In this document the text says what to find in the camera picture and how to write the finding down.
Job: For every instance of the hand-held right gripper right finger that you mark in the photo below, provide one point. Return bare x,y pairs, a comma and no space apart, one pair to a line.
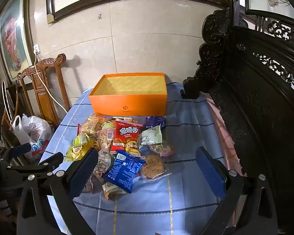
210,173

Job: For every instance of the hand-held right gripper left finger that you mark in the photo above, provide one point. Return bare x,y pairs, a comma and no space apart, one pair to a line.
83,173

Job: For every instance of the light brown wooden chair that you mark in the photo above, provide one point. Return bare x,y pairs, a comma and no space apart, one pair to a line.
43,95

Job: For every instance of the blue snack packet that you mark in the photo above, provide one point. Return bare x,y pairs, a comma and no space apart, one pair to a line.
125,171

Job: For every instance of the purple snack packet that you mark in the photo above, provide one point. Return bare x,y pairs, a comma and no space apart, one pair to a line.
155,122

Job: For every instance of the white plastic bag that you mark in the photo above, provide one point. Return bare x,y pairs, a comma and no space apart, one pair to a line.
35,132

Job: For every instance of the clear packet with circle print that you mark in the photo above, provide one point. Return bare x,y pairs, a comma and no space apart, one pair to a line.
103,164

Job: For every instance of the pink fried snack packet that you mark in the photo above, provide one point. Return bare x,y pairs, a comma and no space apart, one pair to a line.
161,149

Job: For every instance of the yellow snack packet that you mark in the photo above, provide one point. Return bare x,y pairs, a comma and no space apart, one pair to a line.
78,148

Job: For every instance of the white folded frames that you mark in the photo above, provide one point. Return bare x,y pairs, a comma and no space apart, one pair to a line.
7,102

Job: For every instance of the clear round cake packet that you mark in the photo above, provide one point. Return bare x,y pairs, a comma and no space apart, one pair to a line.
152,167

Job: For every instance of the metal wall hook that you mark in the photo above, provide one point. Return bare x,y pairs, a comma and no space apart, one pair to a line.
100,16

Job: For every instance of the red snack packet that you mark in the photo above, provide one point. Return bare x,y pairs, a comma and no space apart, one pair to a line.
126,137

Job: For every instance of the white wall socket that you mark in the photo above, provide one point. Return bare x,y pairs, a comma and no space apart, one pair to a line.
36,49

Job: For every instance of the pink cloth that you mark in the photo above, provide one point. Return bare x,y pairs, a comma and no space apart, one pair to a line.
225,132

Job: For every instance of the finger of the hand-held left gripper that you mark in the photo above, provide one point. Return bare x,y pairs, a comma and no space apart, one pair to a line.
20,149
51,161

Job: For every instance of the pale green snack packet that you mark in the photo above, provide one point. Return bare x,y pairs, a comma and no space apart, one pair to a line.
150,135

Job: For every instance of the green brown snack packet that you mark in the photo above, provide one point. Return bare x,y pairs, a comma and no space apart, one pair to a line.
112,191

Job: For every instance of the orange cardboard box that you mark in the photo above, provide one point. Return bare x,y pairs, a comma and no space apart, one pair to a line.
127,102

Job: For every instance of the framed red painting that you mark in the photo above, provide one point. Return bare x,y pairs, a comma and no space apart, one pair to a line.
13,36

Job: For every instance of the clear packet with barcode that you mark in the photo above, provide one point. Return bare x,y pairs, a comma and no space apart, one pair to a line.
106,138

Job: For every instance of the dark carved wooden bench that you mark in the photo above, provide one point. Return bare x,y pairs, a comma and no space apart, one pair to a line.
259,107

